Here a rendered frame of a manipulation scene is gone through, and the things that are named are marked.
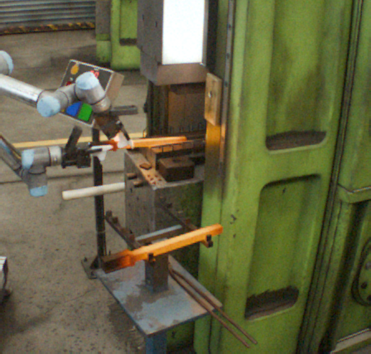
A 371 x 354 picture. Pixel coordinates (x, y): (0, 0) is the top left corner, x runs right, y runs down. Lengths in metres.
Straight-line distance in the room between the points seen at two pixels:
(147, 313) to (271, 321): 0.74
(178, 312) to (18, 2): 8.64
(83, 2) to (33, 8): 0.93
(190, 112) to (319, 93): 0.70
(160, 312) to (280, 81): 0.88
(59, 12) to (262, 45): 8.46
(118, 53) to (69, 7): 3.16
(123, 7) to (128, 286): 5.42
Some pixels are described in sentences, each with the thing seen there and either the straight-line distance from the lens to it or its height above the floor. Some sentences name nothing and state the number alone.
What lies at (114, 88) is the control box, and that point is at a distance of 2.54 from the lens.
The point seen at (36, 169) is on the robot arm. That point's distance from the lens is 2.08.
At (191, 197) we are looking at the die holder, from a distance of 2.12.
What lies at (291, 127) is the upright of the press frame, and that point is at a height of 1.18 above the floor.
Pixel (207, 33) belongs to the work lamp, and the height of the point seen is 1.51.
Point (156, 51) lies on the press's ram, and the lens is 2.02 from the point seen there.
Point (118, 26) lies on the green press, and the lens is 6.98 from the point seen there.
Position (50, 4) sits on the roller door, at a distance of 10.02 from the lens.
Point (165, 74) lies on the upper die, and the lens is 2.04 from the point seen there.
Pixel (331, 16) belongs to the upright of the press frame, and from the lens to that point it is 1.93.
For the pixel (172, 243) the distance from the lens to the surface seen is 1.65.
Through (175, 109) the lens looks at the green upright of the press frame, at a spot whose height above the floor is 1.07.
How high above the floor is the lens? 1.86
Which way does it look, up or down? 25 degrees down
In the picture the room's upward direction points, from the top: 2 degrees clockwise
